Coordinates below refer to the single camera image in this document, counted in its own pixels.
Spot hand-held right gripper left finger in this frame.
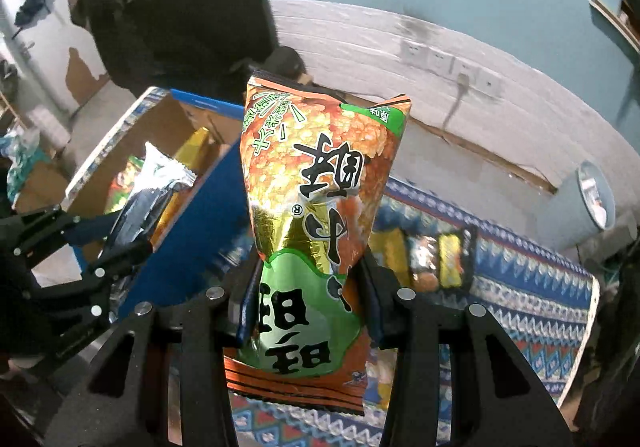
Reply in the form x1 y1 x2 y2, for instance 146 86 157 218
45 261 262 447

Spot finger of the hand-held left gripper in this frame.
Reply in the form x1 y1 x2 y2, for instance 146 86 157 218
22 238 155 328
0 206 118 260

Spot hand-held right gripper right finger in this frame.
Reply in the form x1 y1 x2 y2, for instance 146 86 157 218
359 251 576 447

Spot silver snack packet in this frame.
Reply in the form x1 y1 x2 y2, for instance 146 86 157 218
102 142 197 260

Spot blue cardboard box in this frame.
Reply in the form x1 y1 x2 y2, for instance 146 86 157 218
64 86 251 308

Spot orange green snack bag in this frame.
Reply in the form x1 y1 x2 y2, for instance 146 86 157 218
222 69 412 418

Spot green snack packet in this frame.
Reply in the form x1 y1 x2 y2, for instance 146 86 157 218
104 154 146 214

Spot small orange snack packet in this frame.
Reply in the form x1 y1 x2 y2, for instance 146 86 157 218
409 234 443 295

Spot black yellow snack packet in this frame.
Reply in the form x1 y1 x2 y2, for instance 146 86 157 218
436 226 478 292

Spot patterned blue blanket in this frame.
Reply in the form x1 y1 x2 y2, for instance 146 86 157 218
227 176 601 447

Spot dark folded umbrella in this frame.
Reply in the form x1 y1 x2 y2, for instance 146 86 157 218
12 0 51 38

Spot grey waste bin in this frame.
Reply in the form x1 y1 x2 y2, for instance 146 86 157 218
552 161 617 250

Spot dark hanging coat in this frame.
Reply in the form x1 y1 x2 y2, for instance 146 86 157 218
62 0 278 100

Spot black round object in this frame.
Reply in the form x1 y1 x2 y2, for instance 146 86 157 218
262 47 307 80

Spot grey power cable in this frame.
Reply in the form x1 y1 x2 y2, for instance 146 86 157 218
442 72 471 130

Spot white wall socket strip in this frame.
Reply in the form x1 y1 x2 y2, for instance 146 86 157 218
399 39 503 95

